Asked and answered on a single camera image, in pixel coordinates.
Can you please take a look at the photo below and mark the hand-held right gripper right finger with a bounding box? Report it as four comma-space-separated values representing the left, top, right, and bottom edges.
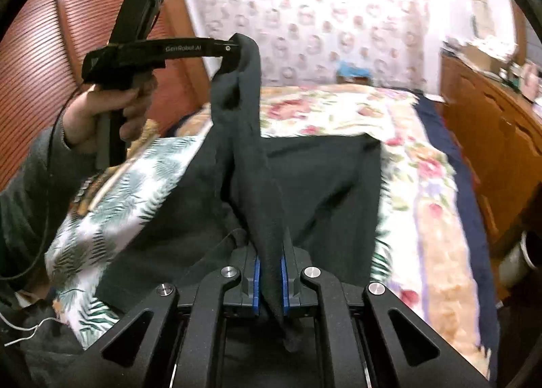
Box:
281, 240, 494, 388

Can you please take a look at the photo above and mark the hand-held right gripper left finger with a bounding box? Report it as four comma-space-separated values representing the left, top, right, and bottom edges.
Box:
63, 240, 260, 388

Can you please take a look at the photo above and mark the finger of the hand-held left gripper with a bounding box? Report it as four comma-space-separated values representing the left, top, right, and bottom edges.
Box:
214, 33, 245, 75

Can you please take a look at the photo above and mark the black printed t-shirt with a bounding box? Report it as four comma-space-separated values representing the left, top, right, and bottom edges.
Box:
95, 32, 384, 355

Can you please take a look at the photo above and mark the person's left forearm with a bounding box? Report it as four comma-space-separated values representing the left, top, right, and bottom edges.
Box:
0, 125, 99, 287

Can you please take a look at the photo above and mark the person's left hand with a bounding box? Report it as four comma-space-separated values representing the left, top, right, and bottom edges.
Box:
63, 74, 159, 148

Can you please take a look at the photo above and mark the tan fuzzy cloth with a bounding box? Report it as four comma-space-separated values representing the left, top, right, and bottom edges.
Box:
127, 119, 161, 158

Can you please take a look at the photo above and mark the circle patterned curtain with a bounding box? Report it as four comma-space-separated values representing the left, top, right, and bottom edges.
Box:
182, 0, 475, 90

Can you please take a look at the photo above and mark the floral bedspread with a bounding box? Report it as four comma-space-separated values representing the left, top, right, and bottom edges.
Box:
169, 85, 483, 376

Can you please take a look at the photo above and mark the blue cloth bundle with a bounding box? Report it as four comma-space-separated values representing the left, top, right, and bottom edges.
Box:
336, 61, 371, 81

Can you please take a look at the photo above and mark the leaf print cloth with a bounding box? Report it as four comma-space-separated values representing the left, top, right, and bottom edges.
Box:
44, 134, 212, 346

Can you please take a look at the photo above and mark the navy bed sheet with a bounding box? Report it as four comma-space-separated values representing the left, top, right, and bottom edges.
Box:
413, 91, 501, 380

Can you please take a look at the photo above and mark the metal cylinder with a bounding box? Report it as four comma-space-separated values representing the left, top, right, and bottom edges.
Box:
502, 230, 539, 289

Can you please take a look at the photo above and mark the cardboard box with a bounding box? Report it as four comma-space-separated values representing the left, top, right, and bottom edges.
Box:
466, 41, 518, 71

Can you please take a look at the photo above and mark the wooden sideboard cabinet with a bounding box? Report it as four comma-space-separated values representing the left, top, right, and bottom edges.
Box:
438, 49, 542, 240

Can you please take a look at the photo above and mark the pink bottle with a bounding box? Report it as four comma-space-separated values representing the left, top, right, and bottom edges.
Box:
523, 60, 542, 101

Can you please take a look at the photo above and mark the black cable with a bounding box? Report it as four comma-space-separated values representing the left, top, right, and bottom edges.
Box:
0, 82, 91, 283

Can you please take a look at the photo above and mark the white cable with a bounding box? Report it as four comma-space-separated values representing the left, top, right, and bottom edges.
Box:
3, 314, 59, 347

